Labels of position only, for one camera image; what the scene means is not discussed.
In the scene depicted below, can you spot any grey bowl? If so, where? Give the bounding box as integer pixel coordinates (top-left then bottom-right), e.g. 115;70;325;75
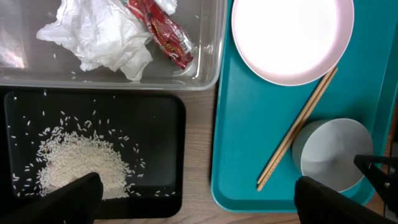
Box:
292;118;374;192

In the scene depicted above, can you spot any black tray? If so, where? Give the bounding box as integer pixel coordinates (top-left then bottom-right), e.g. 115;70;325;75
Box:
1;88;186;219

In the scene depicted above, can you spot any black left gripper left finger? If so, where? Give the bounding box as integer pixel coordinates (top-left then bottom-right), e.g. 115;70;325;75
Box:
1;172;103;224

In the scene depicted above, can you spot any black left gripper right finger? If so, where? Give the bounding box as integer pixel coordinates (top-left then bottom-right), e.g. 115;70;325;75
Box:
294;176;395;224

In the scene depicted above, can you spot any wooden chopstick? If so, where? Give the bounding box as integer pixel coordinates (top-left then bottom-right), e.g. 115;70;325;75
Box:
256;70;339;192
257;67;338;191

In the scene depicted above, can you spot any pink plate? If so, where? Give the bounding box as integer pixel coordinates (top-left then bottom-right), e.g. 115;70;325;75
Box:
231;0;354;86

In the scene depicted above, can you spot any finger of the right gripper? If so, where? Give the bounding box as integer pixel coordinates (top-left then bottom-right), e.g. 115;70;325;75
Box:
354;155;397;215

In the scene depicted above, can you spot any clear plastic bin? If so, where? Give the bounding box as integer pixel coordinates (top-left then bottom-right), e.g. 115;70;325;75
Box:
1;1;228;90

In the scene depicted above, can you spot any red strawberry wrapper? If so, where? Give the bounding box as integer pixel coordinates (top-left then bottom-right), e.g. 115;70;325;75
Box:
122;0;196;70

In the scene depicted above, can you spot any white napkin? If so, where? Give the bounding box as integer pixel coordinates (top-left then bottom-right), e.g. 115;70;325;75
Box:
35;0;178;82

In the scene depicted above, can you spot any pile of rice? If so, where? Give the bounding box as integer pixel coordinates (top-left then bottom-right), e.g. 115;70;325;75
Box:
36;125;133;200

